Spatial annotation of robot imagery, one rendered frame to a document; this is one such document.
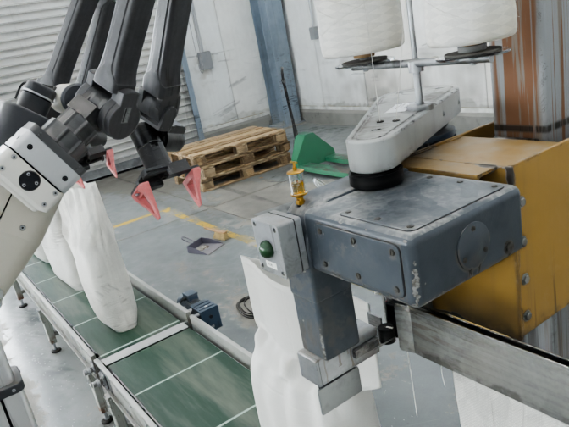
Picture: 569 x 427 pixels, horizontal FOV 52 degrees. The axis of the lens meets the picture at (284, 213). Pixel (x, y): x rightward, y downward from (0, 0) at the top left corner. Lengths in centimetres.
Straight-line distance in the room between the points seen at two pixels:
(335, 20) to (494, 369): 67
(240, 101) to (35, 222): 842
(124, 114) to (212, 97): 822
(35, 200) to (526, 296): 87
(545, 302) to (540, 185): 22
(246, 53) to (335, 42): 855
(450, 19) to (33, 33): 769
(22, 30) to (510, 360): 788
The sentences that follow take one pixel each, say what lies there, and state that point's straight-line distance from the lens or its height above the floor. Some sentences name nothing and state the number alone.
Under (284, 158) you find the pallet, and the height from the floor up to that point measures 8.
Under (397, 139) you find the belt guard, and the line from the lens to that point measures 96.
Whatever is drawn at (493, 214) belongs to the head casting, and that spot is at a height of 131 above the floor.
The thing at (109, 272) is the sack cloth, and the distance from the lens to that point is 282.
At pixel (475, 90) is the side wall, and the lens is 725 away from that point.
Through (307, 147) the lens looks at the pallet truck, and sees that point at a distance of 662.
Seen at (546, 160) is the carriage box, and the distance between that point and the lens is 107.
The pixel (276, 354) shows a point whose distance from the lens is 151.
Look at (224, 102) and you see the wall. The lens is 945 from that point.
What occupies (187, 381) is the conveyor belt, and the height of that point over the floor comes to 38.
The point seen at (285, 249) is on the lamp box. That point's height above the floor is 129.
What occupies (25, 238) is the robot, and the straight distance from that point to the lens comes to 128.
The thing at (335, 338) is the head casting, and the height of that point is 110.
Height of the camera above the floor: 161
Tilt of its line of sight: 18 degrees down
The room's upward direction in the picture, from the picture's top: 11 degrees counter-clockwise
